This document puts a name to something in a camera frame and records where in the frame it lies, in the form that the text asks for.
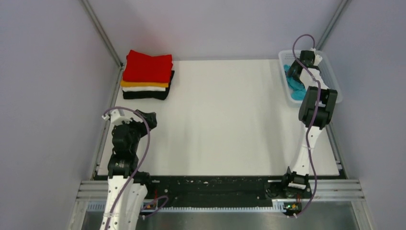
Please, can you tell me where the red folded t shirt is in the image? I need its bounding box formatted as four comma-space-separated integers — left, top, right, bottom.
123, 50, 173, 83

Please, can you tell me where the white cable duct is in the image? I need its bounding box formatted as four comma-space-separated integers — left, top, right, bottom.
87, 201, 286, 213

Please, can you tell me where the white folded t shirt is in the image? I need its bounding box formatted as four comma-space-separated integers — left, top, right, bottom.
122, 86, 167, 92

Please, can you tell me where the aluminium frame rail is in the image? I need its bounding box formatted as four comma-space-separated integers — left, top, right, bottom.
76, 179, 365, 202

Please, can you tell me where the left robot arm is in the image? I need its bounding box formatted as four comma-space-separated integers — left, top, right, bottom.
100, 106, 158, 230

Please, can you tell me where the turquoise t shirt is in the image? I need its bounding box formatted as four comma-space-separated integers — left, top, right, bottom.
283, 65, 306, 101

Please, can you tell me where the white plastic basket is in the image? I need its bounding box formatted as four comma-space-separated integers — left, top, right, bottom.
278, 49, 343, 107

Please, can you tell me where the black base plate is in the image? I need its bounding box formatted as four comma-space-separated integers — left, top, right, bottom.
95, 173, 313, 208

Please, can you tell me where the orange folded t shirt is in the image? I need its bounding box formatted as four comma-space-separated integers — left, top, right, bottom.
120, 80, 169, 88

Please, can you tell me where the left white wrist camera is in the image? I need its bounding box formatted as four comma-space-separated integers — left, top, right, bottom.
102, 109, 133, 126

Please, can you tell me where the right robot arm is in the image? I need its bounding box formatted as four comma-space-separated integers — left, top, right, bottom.
281, 60, 338, 197

